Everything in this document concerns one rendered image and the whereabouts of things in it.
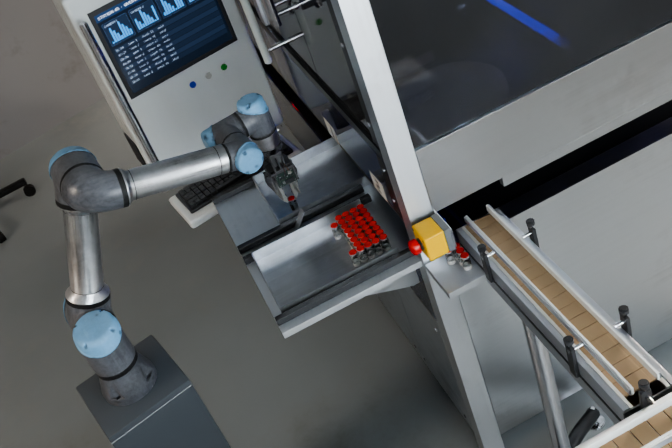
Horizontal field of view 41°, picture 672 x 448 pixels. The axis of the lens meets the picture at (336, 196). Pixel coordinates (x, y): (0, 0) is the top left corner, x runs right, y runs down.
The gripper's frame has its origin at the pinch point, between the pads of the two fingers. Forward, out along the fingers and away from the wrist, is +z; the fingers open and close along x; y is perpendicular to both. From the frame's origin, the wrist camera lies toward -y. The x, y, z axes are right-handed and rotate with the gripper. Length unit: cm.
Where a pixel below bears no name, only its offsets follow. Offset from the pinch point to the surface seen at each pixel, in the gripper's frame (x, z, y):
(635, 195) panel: 83, 21, 45
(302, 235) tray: -2.6, 4.9, 13.1
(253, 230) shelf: -13.7, 5.9, -0.9
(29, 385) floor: -121, 93, -94
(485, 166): 43, -13, 45
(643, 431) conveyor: 31, 1, 119
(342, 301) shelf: -3.0, 5.9, 43.4
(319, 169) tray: 13.0, 5.9, -13.3
